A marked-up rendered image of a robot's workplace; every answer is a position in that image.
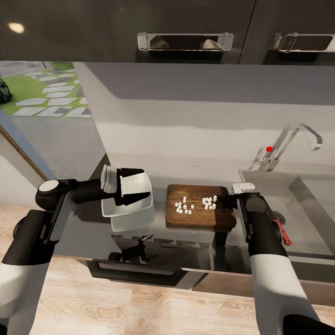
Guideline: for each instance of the bowl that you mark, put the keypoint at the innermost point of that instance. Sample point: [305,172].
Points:
[137,183]

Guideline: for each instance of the cabinet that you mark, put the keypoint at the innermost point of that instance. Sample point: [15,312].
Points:
[244,32]

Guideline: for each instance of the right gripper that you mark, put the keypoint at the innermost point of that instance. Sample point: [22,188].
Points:
[228,201]

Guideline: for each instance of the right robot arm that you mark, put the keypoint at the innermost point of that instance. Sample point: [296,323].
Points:
[281,305]

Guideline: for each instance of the cutting board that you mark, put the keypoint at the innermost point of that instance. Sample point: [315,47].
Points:
[198,216]

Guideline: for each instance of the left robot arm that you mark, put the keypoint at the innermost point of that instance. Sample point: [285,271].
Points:
[25,264]

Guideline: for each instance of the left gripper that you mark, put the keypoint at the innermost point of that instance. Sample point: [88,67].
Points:
[97,193]

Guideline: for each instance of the parer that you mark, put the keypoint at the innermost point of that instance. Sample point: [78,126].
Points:
[273,218]

